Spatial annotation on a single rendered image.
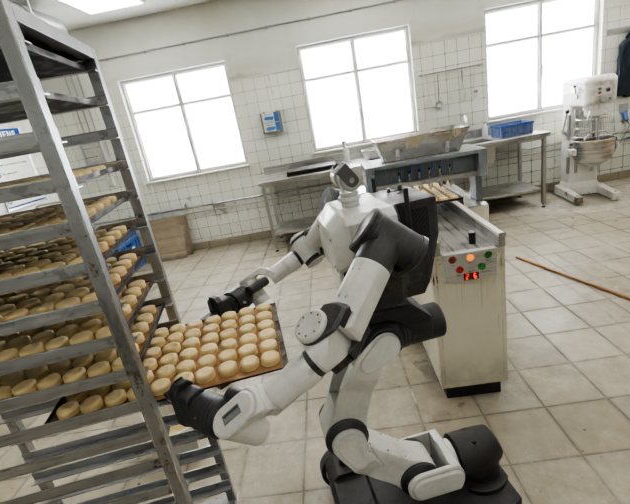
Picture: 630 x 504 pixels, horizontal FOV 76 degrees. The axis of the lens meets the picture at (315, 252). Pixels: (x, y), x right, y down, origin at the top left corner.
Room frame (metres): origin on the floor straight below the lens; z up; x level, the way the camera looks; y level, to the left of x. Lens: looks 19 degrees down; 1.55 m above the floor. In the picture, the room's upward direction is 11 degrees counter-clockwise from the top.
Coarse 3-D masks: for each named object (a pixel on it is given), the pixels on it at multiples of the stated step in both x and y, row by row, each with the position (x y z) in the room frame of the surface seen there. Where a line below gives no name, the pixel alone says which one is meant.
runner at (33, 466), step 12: (144, 432) 0.83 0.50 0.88; (168, 432) 0.85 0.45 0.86; (96, 444) 0.82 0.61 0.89; (108, 444) 0.82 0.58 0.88; (120, 444) 0.82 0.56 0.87; (132, 444) 0.83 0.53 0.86; (60, 456) 0.81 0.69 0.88; (72, 456) 0.81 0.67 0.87; (84, 456) 0.81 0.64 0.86; (12, 468) 0.79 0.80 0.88; (24, 468) 0.80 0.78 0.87; (36, 468) 0.80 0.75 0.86; (0, 480) 0.79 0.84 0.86
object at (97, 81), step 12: (84, 60) 1.25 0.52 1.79; (96, 60) 1.27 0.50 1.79; (96, 72) 1.26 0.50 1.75; (96, 84) 1.26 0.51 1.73; (108, 96) 1.28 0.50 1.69; (108, 108) 1.26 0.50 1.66; (108, 120) 1.26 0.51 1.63; (120, 132) 1.28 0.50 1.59; (120, 144) 1.26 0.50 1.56; (120, 156) 1.26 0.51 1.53; (132, 180) 1.26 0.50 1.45; (132, 204) 1.25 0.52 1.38; (144, 216) 1.26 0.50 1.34; (144, 240) 1.25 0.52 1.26; (156, 264) 1.26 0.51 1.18; (168, 288) 1.26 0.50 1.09; (168, 312) 1.25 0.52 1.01; (216, 456) 1.25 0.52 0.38; (228, 492) 1.25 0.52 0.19
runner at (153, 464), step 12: (120, 468) 0.82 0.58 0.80; (132, 468) 0.83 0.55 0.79; (144, 468) 0.83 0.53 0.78; (156, 468) 0.83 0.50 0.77; (84, 480) 0.81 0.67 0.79; (96, 480) 0.81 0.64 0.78; (108, 480) 0.82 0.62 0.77; (36, 492) 0.80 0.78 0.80; (48, 492) 0.80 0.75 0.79; (60, 492) 0.80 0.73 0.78; (72, 492) 0.81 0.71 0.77
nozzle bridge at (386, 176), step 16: (464, 144) 2.70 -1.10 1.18; (416, 160) 2.42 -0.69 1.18; (432, 160) 2.41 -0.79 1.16; (448, 160) 2.49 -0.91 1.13; (464, 160) 2.48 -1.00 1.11; (480, 160) 2.39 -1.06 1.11; (368, 176) 2.44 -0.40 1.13; (384, 176) 2.52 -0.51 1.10; (416, 176) 2.50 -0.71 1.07; (432, 176) 2.49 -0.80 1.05; (448, 176) 2.44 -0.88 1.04; (464, 176) 2.43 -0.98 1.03; (480, 176) 2.49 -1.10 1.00; (368, 192) 2.44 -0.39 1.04; (480, 192) 2.49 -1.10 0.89
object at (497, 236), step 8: (456, 208) 2.30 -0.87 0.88; (464, 208) 2.18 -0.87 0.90; (464, 216) 2.16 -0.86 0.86; (472, 216) 2.02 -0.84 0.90; (472, 224) 2.03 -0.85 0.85; (480, 224) 1.91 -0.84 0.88; (488, 224) 1.84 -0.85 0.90; (488, 232) 1.81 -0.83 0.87; (496, 232) 1.72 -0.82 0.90; (504, 232) 1.68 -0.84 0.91; (496, 240) 1.72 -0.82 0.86; (504, 240) 1.68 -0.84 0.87
